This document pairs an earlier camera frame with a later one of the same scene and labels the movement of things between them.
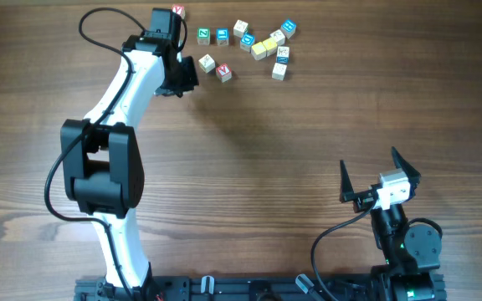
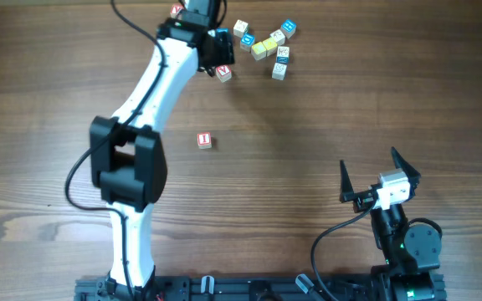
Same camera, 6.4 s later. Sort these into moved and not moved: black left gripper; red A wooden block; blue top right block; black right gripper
Moved: black left gripper
Not moved: blue top right block; black right gripper; red A wooden block
